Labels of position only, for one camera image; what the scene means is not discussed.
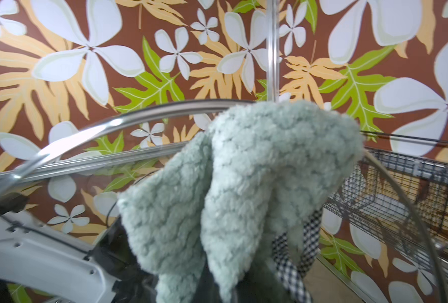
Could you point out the black wire basket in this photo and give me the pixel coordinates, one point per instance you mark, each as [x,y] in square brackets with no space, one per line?
[401,200]

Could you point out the glass pot lid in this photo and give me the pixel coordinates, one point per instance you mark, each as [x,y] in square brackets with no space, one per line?
[115,164]

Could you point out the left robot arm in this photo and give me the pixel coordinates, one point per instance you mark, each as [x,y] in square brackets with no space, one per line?
[68,269]

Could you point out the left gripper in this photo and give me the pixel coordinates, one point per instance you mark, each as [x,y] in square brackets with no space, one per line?
[114,255]

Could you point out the green microfibre cloth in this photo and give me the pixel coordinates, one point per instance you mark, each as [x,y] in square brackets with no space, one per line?
[243,199]

